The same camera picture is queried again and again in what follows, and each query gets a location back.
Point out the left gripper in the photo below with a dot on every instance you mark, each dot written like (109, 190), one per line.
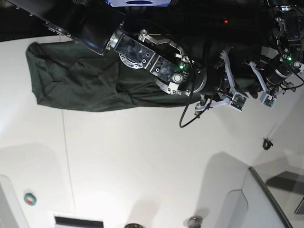
(272, 75)

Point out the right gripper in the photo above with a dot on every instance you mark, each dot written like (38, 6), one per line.
(217, 82)

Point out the dark green t-shirt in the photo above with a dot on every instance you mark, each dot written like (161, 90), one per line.
(69, 76)

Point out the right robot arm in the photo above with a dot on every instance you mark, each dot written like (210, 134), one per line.
(99, 28)

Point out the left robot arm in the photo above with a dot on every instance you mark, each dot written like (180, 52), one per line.
(283, 32)

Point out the black clip on table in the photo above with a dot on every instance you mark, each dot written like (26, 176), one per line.
(267, 144)

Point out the grey round knob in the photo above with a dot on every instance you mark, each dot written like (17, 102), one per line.
(195, 222)

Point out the black round dial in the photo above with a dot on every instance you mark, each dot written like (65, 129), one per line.
(133, 225)

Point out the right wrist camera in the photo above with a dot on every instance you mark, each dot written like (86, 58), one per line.
(238, 100)

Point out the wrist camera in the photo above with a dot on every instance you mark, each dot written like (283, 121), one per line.
(268, 100)
(238, 100)

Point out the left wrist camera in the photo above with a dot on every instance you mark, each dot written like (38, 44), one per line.
(268, 100)

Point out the blue mount plate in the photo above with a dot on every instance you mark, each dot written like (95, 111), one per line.
(138, 3)

